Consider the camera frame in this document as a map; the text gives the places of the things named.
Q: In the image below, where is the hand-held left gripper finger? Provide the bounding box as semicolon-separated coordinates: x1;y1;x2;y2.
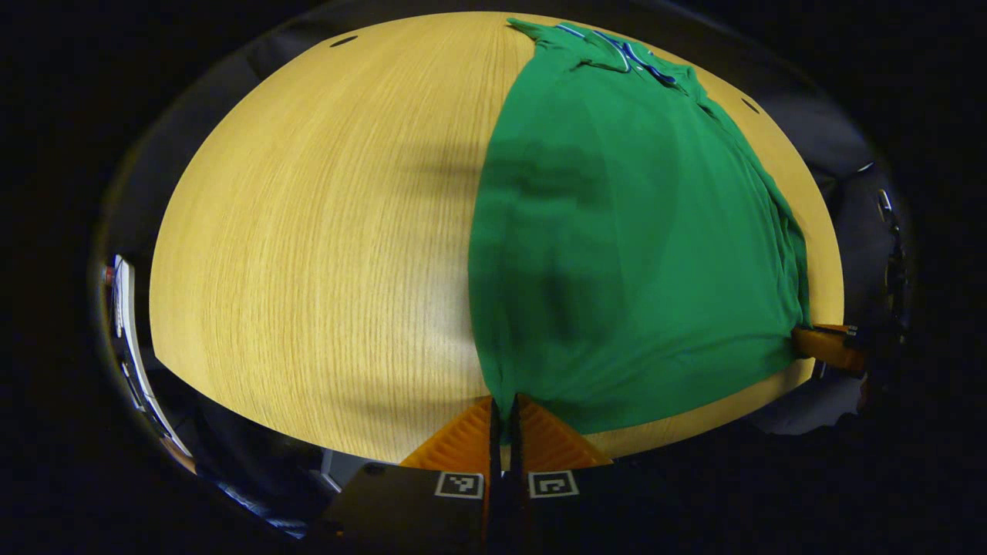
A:
507;393;695;555
320;395;504;555

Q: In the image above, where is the green T-shirt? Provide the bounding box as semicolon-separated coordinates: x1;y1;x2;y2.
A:
467;17;812;444

